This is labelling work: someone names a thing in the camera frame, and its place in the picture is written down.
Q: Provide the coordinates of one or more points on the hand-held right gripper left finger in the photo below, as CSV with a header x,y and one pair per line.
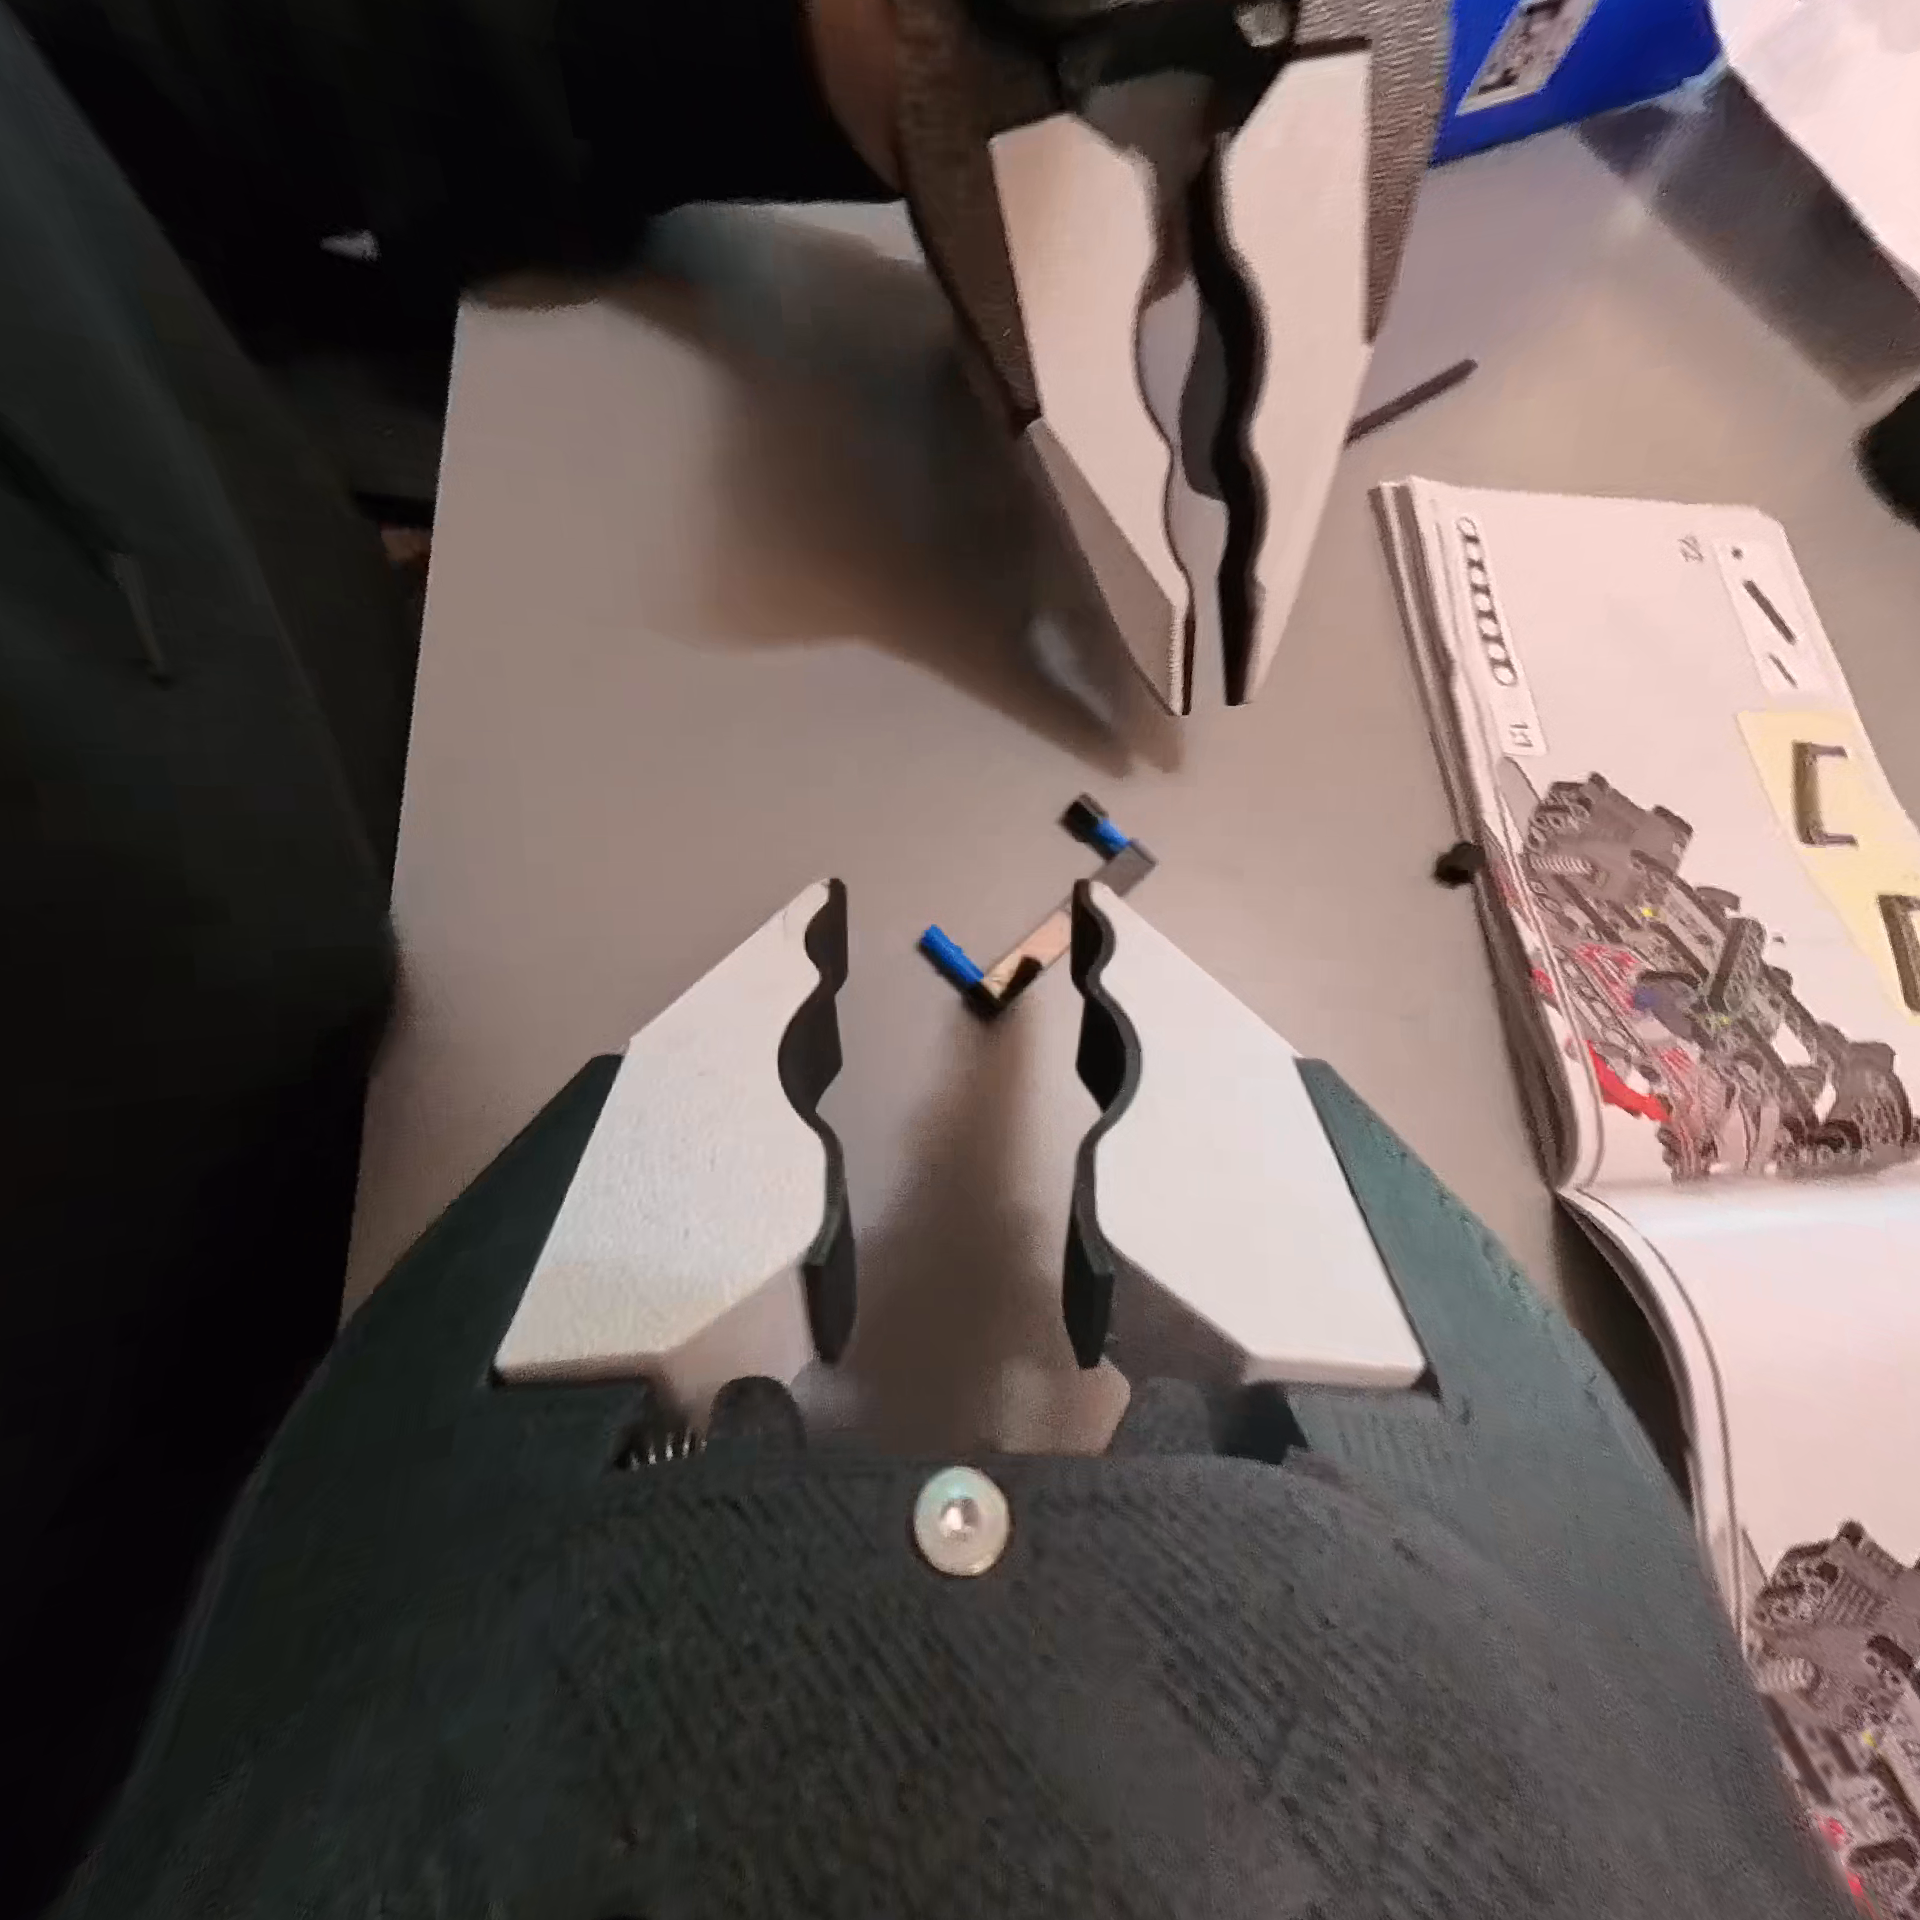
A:
x,y
691,1170

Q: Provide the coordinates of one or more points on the black bracket with blue pins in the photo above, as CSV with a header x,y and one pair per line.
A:
x,y
1036,945

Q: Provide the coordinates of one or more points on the white paper sheet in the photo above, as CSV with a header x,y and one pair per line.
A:
x,y
1829,106

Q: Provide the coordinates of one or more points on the black toy axle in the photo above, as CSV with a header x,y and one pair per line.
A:
x,y
1411,400

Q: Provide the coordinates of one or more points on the open instruction booklet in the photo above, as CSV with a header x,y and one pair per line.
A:
x,y
1652,720

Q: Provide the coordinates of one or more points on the blue plastic bin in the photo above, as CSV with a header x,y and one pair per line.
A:
x,y
1622,89

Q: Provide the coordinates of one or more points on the grey desk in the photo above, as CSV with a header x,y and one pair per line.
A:
x,y
675,600

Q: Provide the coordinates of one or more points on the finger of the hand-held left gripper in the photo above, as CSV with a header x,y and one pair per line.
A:
x,y
1088,330
1312,271

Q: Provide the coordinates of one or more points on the small black toy connector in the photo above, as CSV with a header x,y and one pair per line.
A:
x,y
1459,865

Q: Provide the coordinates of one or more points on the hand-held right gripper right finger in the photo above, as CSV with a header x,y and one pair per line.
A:
x,y
1245,1201

